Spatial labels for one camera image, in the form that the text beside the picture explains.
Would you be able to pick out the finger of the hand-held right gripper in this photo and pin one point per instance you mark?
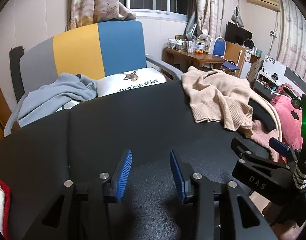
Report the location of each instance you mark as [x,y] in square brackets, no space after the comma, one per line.
[279,146]
[257,177]

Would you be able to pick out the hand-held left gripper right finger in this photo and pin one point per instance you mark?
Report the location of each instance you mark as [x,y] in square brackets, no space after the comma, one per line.
[179,177]

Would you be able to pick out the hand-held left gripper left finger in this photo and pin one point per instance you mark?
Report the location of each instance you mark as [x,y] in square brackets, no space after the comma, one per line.
[121,177]

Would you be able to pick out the beige knit sweater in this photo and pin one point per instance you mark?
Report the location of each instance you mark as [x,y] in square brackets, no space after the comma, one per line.
[207,92]

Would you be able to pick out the pink blanket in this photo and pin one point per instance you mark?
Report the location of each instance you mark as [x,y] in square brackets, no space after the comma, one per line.
[285,120]

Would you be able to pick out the white shelf unit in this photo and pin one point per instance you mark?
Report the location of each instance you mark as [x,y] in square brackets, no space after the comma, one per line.
[275,66]

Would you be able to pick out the white cushion blue trim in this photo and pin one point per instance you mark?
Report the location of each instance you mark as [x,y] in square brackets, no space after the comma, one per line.
[68,105]

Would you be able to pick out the white deer print pillow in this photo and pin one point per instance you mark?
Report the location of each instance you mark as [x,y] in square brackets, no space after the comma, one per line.
[143,80]

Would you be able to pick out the pale patterned curtain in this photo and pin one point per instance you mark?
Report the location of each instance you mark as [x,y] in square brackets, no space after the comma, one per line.
[297,35]
[205,5]

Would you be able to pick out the small round fan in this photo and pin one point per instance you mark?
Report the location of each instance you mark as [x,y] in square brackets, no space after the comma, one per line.
[248,45]

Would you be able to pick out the light blue garment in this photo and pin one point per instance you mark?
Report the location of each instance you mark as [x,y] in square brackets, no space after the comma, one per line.
[48,97]

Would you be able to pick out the small blue chair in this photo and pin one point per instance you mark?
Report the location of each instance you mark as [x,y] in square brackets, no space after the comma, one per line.
[219,47]

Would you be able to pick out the black monitor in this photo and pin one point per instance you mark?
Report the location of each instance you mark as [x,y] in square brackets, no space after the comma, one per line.
[236,33]

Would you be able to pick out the wooden desk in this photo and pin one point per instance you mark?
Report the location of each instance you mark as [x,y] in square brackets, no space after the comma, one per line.
[192,57]

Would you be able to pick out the oranges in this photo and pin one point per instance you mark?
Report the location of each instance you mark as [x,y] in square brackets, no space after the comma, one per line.
[198,52]

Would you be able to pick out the glass jar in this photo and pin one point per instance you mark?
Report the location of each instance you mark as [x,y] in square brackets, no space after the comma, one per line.
[180,46]
[171,43]

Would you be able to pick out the grey yellow blue armchair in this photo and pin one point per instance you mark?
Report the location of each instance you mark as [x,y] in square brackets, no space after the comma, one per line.
[75,52]

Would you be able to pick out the grey hanging bag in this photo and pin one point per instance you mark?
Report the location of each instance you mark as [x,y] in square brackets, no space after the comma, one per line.
[237,17]

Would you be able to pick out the beige air conditioner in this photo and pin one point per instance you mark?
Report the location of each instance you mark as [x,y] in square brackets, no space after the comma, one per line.
[262,1]

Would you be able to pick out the black panel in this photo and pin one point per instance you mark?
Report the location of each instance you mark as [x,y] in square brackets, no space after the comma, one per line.
[15,75]

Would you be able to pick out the metal stand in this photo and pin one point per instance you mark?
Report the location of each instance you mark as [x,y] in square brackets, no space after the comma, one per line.
[223,5]

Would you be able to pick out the starfish print curtain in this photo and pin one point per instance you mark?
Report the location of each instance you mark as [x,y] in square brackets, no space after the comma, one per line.
[88,2]

